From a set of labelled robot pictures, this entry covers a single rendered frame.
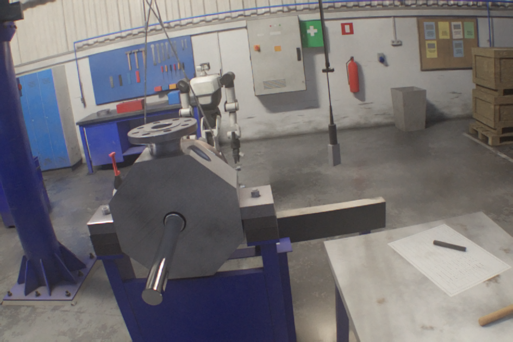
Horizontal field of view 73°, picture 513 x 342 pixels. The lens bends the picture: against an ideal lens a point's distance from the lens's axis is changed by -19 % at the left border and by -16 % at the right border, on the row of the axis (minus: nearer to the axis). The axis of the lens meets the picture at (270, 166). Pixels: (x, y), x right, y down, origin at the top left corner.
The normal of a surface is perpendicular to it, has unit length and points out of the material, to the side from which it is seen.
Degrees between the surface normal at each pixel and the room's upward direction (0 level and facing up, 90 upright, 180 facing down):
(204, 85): 90
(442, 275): 0
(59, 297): 0
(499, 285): 0
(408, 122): 93
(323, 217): 90
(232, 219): 90
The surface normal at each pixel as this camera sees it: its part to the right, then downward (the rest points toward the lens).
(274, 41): 0.04, 0.31
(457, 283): -0.11, -0.94
